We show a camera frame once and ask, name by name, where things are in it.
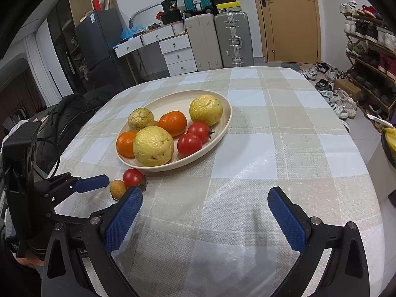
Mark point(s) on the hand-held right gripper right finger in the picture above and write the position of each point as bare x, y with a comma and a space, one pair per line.
286, 219

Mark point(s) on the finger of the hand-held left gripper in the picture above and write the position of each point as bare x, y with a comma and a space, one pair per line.
71, 216
92, 182

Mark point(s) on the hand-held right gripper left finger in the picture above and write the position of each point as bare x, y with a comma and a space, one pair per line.
123, 219

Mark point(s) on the brown longan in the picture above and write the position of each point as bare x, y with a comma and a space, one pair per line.
152, 123
118, 189

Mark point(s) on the red tomato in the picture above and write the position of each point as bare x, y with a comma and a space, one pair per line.
189, 144
134, 178
199, 131

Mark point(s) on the orange mandarin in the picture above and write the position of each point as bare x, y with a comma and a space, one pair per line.
126, 144
173, 123

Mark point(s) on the large yellow-green round fruit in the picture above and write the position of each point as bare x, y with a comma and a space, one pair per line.
153, 146

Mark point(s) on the cream oval plate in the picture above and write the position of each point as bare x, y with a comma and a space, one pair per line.
179, 100

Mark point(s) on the person's left hand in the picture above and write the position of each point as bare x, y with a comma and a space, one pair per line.
29, 261

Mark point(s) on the black jacket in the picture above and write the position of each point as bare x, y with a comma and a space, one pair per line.
74, 111

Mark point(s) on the mottled green-gold round fruit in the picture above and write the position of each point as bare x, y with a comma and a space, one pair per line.
140, 119

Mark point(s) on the bunch of bananas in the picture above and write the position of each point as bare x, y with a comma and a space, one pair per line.
390, 142

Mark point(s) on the scattered sneakers group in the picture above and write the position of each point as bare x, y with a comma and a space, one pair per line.
337, 99

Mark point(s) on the yellow wrinkled round fruit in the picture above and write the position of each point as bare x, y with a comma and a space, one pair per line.
205, 110

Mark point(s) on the dark grey fridge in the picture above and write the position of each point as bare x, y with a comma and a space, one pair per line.
99, 46

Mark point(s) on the dark tall cabinet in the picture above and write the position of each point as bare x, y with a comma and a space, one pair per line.
63, 37

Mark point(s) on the brown cardboard box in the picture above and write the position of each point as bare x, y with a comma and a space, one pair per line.
348, 89

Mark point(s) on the white desk with drawers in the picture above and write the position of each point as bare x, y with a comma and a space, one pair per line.
179, 55

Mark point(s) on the blue plastic bag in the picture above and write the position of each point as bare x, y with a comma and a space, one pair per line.
131, 32

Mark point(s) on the wooden shoe rack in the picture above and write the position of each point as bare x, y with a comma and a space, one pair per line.
371, 68

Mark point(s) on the beige suitcase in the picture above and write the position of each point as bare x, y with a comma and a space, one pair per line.
202, 43

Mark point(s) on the grey curved metal tube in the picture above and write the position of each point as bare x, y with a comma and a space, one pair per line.
139, 10

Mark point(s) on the flat cardboard pieces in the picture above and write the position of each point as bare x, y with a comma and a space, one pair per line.
108, 0

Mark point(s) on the silver suitcase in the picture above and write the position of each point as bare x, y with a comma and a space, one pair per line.
233, 40

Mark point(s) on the black printed bag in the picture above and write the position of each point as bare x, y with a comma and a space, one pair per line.
170, 9

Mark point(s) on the wooden door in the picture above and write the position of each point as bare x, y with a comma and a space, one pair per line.
287, 27

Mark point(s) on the shoe rack with shoes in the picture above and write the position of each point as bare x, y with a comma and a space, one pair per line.
371, 34

